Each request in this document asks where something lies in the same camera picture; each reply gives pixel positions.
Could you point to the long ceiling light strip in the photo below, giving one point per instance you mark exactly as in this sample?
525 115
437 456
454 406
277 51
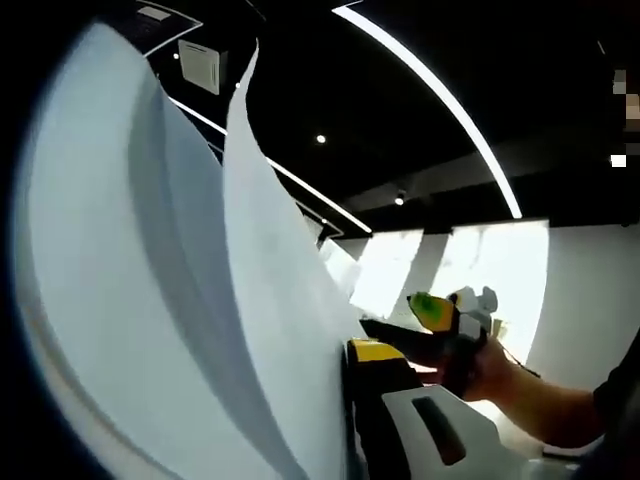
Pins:
515 207

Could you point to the ceiling air conditioner unit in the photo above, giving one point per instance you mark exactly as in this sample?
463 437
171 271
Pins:
200 67

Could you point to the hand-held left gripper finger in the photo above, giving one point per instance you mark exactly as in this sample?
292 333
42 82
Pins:
397 425

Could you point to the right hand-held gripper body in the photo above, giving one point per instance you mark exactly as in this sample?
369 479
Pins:
475 315

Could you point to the curved ceiling light strip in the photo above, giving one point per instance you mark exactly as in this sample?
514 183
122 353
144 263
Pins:
365 227

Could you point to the person's right hand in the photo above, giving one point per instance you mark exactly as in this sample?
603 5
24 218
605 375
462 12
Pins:
495 375

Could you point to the white table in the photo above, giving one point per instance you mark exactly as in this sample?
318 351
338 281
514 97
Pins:
495 415

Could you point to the ceiling track spotlight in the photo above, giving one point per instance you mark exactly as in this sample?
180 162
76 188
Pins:
399 200

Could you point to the white printing paper sheet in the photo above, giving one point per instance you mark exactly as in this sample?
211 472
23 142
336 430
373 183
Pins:
280 300
90 250

